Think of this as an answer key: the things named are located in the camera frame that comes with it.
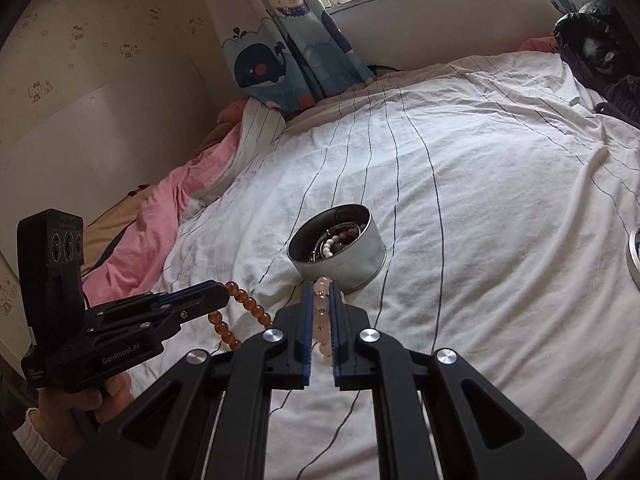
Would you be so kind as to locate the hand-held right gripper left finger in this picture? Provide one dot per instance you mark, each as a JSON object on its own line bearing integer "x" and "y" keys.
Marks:
{"x": 308, "y": 345}

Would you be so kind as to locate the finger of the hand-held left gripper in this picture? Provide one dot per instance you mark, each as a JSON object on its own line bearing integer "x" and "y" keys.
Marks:
{"x": 150, "y": 298}
{"x": 200, "y": 304}

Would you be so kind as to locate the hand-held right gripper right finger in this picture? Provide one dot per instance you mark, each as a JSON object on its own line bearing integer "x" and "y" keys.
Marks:
{"x": 339, "y": 350}

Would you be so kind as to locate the round metal tin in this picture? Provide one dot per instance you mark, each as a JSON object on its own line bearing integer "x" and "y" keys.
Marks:
{"x": 360, "y": 265}

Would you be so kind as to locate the person's left forearm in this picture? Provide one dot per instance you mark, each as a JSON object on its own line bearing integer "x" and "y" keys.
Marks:
{"x": 35, "y": 435}

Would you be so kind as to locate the person's left hand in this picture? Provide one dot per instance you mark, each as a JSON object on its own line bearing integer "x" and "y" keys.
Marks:
{"x": 70, "y": 410}

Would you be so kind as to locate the pink blanket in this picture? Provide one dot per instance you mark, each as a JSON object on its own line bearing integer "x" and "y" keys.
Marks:
{"x": 150, "y": 210}

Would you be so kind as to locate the white striped bed sheet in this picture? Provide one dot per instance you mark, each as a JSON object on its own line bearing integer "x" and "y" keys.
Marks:
{"x": 500, "y": 185}

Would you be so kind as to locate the round metal tin lid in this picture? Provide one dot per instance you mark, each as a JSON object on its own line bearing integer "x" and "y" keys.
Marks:
{"x": 635, "y": 255}

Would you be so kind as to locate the pink cloth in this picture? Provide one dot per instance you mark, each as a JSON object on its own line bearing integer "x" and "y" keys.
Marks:
{"x": 537, "y": 44}

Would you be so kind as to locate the black clothing pile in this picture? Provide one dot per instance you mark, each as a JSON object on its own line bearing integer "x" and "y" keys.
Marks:
{"x": 590, "y": 45}

